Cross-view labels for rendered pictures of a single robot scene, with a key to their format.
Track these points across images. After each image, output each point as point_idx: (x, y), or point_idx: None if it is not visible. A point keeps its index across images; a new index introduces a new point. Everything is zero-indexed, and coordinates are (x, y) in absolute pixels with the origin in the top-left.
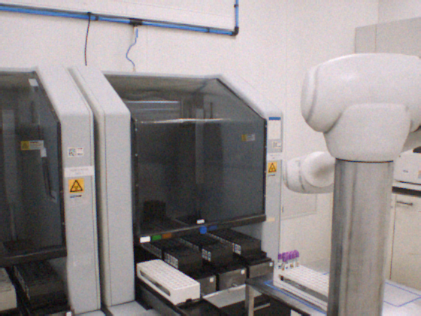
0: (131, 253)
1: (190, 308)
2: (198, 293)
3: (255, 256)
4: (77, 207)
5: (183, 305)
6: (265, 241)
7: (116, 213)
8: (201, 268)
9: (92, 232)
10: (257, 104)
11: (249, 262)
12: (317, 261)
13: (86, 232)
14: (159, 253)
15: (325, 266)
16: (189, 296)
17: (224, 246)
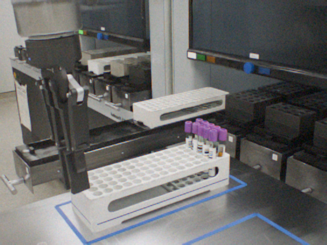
0: (190, 68)
1: (131, 129)
2: (149, 122)
3: (322, 152)
4: (154, 4)
5: (131, 123)
6: None
7: (179, 18)
8: (236, 121)
9: (163, 32)
10: None
11: (299, 152)
12: None
13: (159, 31)
14: None
15: (315, 224)
16: (142, 119)
17: (294, 112)
